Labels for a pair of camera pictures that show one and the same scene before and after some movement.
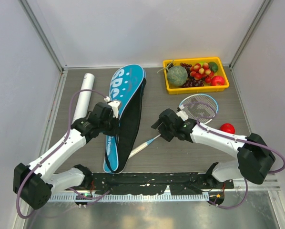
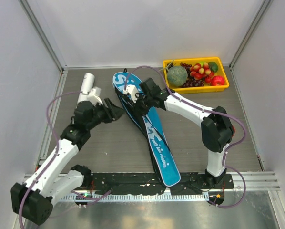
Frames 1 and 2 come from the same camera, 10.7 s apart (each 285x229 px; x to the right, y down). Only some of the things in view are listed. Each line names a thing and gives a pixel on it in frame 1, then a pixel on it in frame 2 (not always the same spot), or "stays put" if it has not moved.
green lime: [213, 66] stays put
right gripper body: [167, 132] → [142, 104]
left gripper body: [109, 127] → [108, 113]
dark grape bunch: [191, 81] stays put
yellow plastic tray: [206, 88] stays put
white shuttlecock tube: [82, 107] stays put
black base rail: [153, 183] stays put
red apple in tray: [218, 80] stays put
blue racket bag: [128, 88] → [152, 125]
